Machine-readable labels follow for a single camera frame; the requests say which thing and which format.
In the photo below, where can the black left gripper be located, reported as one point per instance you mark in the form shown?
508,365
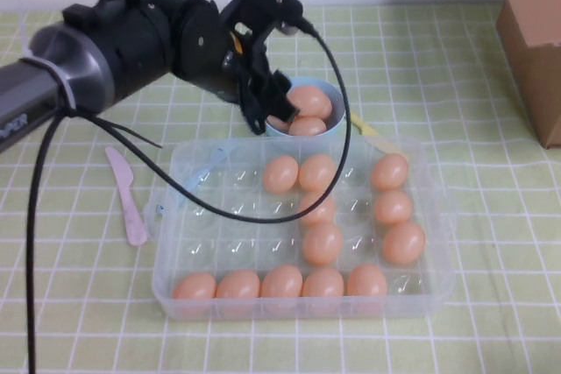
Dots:
201,50

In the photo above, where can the light blue bowl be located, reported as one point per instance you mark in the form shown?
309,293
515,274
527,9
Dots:
336,98

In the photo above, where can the brown cardboard box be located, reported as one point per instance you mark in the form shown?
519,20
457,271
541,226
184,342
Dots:
534,19

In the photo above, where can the green checked tablecloth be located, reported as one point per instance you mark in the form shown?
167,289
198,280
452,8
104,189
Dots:
438,63

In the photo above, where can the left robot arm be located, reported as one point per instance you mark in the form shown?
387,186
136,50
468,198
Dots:
79,67

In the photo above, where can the transparent plastic egg box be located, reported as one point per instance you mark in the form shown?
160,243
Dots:
245,256

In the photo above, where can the pink plastic knife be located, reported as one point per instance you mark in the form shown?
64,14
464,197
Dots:
125,190

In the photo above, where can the blue plastic knife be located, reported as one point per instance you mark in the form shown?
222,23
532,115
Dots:
193,181

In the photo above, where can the yellow plastic knife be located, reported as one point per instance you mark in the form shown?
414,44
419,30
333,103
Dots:
366,128

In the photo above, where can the orange plastic egg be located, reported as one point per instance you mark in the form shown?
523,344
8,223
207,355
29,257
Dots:
389,171
322,243
281,282
392,207
280,174
237,285
307,127
403,243
194,286
312,100
322,283
322,212
276,123
316,172
367,282

